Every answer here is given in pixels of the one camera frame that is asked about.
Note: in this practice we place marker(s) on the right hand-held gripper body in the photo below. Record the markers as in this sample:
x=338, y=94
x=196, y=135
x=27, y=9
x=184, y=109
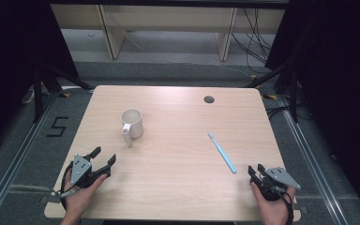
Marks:
x=278, y=181

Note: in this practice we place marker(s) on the light blue toothbrush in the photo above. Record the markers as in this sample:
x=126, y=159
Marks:
x=222, y=153

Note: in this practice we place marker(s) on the person's right hand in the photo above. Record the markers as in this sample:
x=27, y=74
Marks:
x=273, y=210

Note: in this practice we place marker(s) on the grey metal floor rail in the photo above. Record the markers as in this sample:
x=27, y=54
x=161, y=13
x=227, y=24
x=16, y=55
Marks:
x=15, y=156
x=312, y=168

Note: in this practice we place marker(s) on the person's left hand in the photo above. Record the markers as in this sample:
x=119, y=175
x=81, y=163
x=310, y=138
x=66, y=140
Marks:
x=80, y=198

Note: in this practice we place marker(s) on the white cup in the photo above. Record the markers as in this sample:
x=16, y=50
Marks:
x=132, y=123

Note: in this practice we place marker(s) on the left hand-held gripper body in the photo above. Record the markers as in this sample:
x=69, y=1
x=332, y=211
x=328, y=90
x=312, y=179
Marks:
x=80, y=168

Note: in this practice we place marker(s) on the black curtain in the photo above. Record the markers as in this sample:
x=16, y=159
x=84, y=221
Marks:
x=340, y=78
x=9, y=62

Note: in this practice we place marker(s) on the black metal stand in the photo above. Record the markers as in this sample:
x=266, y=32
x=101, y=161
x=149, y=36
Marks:
x=38, y=93
x=293, y=93

